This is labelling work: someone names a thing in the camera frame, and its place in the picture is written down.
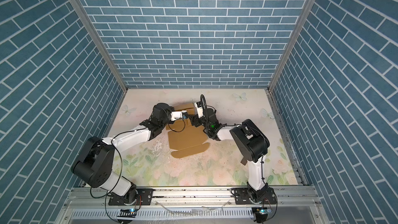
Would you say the brown cardboard box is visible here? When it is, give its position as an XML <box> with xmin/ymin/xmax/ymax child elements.
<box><xmin>166</xmin><ymin>119</ymin><xmax>210</xmax><ymax>159</ymax></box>

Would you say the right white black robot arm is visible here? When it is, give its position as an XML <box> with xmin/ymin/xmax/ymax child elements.
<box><xmin>187</xmin><ymin>108</ymin><xmax>270</xmax><ymax>202</ymax></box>

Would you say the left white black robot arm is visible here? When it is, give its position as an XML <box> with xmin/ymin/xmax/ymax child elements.
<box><xmin>71</xmin><ymin>103</ymin><xmax>188</xmax><ymax>205</ymax></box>

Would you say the right green circuit board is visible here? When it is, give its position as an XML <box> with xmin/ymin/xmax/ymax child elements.
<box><xmin>252</xmin><ymin>207</ymin><xmax>272</xmax><ymax>215</ymax></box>

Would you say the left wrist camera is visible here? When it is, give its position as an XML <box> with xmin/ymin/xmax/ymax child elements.
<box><xmin>171</xmin><ymin>110</ymin><xmax>189</xmax><ymax>121</ymax></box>

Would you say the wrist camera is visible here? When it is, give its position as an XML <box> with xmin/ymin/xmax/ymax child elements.
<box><xmin>171</xmin><ymin>110</ymin><xmax>189</xmax><ymax>121</ymax></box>
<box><xmin>194</xmin><ymin>102</ymin><xmax>203</xmax><ymax>118</ymax></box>

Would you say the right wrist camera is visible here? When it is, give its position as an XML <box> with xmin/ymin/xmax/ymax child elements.
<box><xmin>194</xmin><ymin>102</ymin><xmax>203</xmax><ymax>118</ymax></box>

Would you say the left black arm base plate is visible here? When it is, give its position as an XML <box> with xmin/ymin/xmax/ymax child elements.
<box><xmin>108</xmin><ymin>188</ymin><xmax>154</xmax><ymax>206</ymax></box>

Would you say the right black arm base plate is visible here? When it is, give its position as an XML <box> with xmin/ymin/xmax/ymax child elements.
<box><xmin>230</xmin><ymin>186</ymin><xmax>277</xmax><ymax>205</ymax></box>

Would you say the white slotted cable duct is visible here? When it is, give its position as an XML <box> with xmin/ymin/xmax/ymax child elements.
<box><xmin>71</xmin><ymin>207</ymin><xmax>254</xmax><ymax>220</ymax></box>

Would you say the aluminium mounting rail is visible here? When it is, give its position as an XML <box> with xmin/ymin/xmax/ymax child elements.
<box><xmin>65</xmin><ymin>185</ymin><xmax>322</xmax><ymax>208</ymax></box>

